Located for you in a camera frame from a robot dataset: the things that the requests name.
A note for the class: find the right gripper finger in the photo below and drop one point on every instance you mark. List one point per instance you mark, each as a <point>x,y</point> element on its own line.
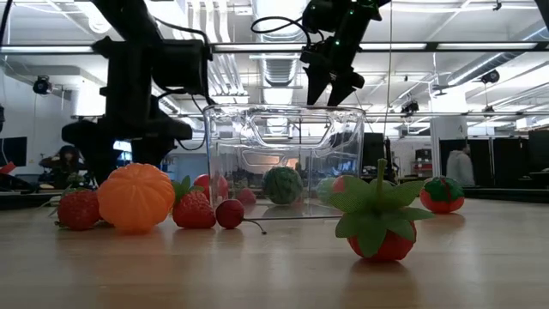
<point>317,86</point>
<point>343,92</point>

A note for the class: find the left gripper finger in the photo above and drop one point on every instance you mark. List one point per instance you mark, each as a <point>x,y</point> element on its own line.
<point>154,146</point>
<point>96,150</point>

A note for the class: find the orange toy fruit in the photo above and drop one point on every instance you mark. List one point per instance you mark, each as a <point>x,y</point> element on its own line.
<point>135,197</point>

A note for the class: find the red toy strawberry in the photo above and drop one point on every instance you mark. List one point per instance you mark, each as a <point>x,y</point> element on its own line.
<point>386,246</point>
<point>79,212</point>
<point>194,212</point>

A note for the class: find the clear plastic tupperware container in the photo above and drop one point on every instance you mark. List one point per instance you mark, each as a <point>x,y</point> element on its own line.
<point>223,129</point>

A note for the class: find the green striped toy watermelon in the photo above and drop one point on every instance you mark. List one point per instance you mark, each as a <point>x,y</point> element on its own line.
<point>281,185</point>

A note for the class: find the red fruit with green cap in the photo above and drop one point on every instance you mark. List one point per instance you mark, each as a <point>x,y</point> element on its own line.
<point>442,204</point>

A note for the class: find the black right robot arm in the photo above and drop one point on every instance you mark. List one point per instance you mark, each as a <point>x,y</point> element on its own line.
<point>343,17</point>

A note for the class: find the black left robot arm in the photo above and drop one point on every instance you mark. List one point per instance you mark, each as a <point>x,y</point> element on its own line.
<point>124,19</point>

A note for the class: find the person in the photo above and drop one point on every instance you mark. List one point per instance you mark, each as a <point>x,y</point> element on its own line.
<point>64,165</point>
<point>460,169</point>

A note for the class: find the red toy cherry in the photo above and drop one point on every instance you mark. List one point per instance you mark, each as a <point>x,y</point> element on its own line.
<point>230,213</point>

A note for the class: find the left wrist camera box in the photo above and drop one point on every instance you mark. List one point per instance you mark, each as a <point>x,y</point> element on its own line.
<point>182,68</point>

